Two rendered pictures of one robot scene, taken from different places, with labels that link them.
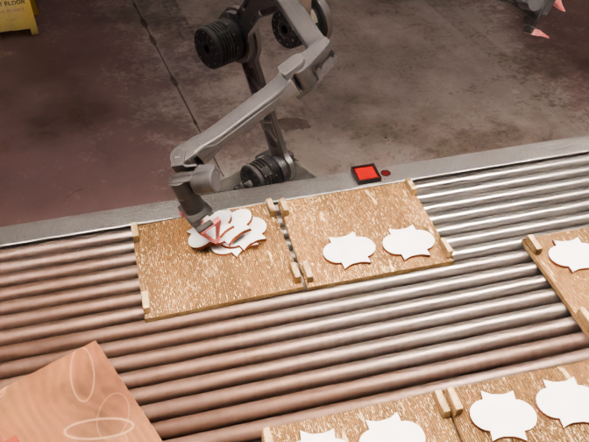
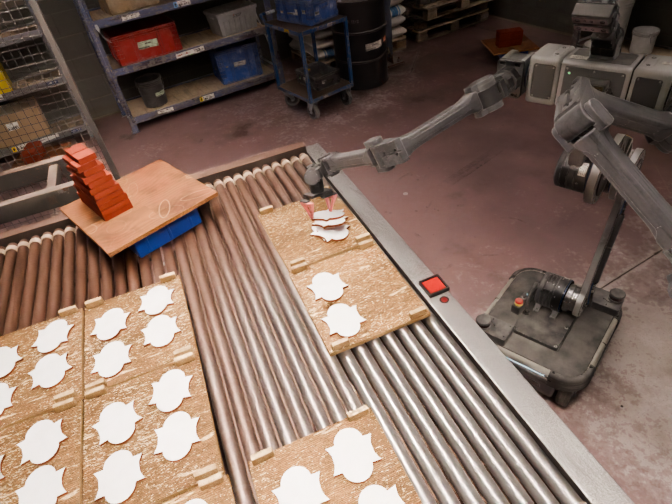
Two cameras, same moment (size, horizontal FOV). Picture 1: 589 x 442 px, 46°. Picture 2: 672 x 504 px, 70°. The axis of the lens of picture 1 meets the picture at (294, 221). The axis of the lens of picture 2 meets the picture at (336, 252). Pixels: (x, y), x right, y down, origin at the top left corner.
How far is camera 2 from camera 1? 1.91 m
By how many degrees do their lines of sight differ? 62
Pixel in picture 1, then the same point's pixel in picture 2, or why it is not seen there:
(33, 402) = (181, 187)
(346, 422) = (179, 309)
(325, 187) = (408, 266)
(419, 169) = (460, 323)
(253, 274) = (297, 246)
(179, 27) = not seen: outside the picture
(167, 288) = (281, 216)
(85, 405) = (177, 201)
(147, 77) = not seen: outside the picture
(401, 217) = (376, 313)
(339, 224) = (357, 278)
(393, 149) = not seen: outside the picture
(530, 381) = (200, 410)
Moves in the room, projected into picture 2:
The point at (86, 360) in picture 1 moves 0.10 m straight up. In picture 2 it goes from (204, 193) to (197, 173)
